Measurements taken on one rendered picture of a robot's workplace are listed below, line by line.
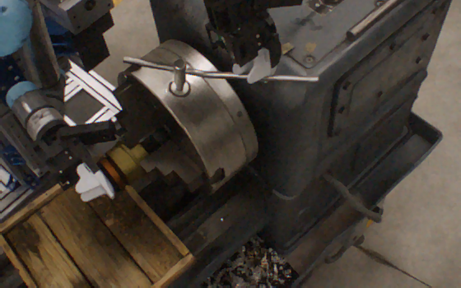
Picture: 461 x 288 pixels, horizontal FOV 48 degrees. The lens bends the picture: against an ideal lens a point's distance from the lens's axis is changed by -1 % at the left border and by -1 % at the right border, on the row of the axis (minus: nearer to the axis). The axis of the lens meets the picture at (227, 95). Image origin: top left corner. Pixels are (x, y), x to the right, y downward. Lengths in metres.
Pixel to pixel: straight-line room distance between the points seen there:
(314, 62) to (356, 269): 1.28
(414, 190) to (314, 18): 1.38
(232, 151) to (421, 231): 1.34
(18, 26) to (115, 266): 0.55
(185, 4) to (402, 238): 1.42
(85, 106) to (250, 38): 1.61
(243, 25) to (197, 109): 0.23
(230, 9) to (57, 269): 0.73
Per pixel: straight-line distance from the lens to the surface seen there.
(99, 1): 1.42
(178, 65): 0.90
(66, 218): 1.29
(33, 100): 1.20
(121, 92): 1.03
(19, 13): 0.96
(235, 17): 0.78
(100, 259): 1.23
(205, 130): 0.97
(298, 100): 0.94
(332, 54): 0.99
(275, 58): 0.85
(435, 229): 2.25
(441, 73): 2.69
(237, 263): 1.53
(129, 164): 1.04
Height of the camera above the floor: 1.99
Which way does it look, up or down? 53 degrees down
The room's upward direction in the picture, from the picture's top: 6 degrees counter-clockwise
